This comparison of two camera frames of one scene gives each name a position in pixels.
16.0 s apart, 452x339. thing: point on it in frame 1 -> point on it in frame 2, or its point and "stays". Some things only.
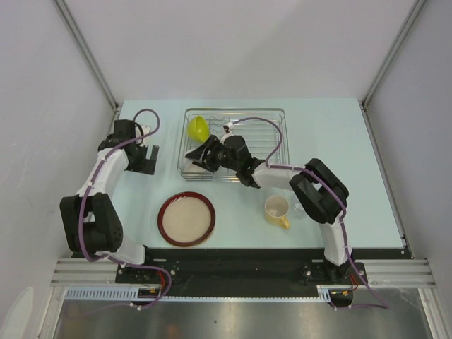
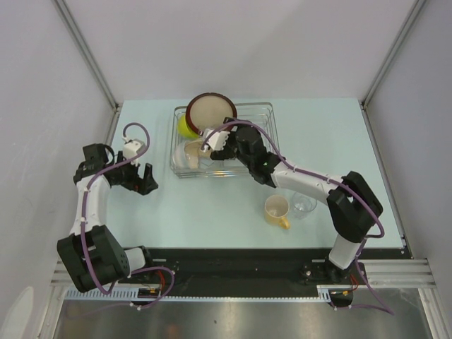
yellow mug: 276,209 stays
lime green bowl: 198,128 -> 183,131
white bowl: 194,169 -> 179,157
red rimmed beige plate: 186,219 -> 207,111
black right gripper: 217,143 -> 225,154
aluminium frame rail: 397,273 stays
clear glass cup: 299,211 stays
